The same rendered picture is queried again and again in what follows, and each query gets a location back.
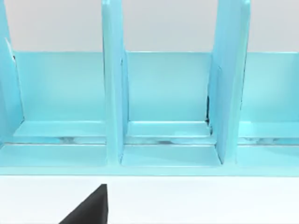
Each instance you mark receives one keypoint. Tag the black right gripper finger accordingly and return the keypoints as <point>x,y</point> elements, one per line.
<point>94,207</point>

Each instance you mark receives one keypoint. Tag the light blue rack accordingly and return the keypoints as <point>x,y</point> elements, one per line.
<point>163,93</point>

